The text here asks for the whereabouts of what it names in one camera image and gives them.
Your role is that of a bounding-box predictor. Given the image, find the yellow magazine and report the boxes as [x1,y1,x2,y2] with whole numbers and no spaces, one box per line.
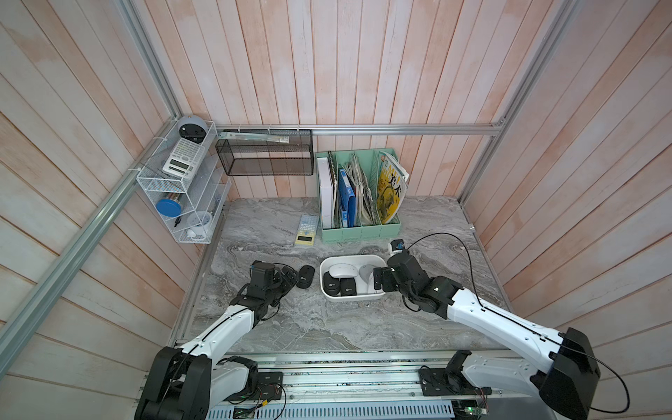
[376,150,411,224]

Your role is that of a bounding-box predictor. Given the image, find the blue lid jar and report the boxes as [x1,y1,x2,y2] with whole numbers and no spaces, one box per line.
[155,192,183,218]

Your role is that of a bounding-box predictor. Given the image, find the white binder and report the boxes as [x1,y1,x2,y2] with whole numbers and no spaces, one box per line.
[317,157,334,229]

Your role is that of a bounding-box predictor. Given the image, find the newspapers in organizer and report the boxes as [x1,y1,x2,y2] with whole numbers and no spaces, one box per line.
[345,152,379,227]

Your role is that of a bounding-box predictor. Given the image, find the white mouse wide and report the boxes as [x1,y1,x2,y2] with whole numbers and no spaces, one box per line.
[329,262,359,279]

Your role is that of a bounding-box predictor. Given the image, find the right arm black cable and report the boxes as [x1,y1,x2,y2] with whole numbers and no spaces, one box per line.
[406,232,631,415]

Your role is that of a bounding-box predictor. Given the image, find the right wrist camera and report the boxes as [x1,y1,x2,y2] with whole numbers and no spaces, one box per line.
[388,239,406,256]

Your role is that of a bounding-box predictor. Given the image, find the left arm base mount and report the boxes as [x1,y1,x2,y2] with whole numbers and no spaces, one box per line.
[216,356,284,404]

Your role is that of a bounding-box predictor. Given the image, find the white wire wall shelf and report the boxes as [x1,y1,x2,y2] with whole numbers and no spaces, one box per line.
[136,120,231,244]

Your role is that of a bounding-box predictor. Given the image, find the white mouse slim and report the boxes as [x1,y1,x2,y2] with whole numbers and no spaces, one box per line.
[359,264,376,289]

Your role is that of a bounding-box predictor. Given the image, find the white calculator on shelf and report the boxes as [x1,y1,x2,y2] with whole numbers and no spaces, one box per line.
[162,138,206,180]

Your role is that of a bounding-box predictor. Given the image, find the black mouse wide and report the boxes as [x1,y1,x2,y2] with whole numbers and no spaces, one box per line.
[339,278,357,297]

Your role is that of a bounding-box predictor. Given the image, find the green file organizer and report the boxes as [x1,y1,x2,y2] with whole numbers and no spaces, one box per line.
[318,148,402,243]

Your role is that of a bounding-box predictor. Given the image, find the black mesh wall basket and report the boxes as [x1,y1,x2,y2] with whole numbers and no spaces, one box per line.
[215,129,314,177]

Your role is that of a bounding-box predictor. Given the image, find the black mouse with logo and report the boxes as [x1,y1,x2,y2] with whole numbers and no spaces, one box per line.
[322,271,341,297]

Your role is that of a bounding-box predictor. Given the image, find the blue folder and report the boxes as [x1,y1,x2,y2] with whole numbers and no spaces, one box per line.
[339,168,357,229]

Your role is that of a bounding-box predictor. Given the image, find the yellow blue calculator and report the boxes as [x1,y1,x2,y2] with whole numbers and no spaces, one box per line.
[294,215,320,247]

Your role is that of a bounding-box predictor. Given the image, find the round white black clock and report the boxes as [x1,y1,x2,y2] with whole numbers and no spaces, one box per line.
[177,115,208,145]

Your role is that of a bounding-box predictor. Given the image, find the white ceramic cup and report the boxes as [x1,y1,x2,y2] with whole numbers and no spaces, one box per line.
[187,211,213,241]

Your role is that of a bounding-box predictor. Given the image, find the black mouse plain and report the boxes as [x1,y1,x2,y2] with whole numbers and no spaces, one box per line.
[296,265,315,290]

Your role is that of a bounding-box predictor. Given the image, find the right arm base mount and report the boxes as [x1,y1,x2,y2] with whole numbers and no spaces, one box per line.
[418,350,492,397]

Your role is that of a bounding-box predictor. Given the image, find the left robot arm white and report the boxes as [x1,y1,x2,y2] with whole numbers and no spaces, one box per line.
[134,261,299,419]

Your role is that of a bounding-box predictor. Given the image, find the white storage box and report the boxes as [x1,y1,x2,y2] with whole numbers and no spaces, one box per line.
[320,255,387,302]

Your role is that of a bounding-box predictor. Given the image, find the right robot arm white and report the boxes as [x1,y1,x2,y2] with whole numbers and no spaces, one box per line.
[372,250,600,419]

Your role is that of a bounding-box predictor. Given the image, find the paper pack on basket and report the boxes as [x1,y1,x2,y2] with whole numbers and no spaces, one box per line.
[219,131,290,144]

